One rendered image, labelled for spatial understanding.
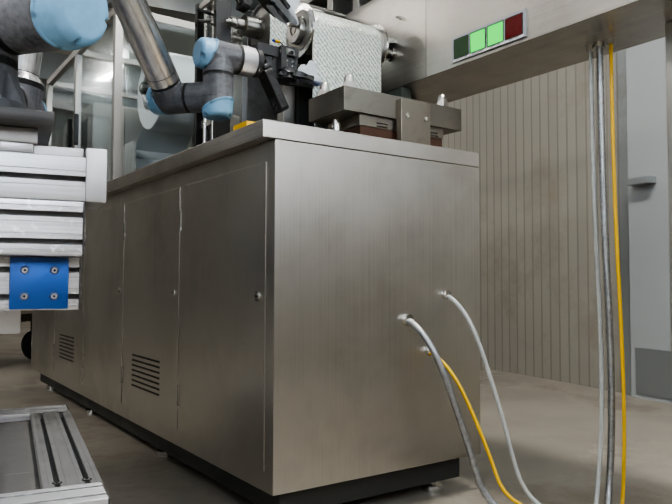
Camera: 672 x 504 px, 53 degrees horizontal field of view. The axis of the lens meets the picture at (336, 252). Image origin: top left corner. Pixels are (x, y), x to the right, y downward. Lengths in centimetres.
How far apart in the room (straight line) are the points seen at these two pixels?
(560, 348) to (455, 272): 227
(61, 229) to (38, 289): 11
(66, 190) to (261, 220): 47
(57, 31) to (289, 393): 83
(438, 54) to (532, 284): 237
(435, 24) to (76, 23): 114
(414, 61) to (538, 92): 223
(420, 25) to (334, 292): 90
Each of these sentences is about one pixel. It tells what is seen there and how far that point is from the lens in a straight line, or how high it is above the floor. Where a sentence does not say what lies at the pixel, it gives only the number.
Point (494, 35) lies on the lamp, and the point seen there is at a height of 118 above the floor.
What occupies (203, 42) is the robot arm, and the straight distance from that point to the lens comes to 172.
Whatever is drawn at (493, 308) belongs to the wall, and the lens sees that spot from 442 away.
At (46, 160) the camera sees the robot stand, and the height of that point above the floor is 75.
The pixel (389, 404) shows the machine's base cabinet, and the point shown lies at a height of 26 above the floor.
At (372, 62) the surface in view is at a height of 118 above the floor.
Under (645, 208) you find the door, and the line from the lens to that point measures 355.
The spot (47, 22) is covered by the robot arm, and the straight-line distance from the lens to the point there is 117.
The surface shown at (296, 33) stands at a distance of 195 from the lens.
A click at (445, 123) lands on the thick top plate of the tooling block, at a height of 98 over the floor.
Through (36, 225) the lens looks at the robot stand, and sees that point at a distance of 118.
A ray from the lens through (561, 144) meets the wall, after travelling 404.
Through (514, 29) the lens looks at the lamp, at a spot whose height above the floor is 118.
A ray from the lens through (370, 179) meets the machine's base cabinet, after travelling 161.
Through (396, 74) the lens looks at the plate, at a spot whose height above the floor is 118.
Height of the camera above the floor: 55
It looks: 3 degrees up
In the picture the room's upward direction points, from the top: straight up
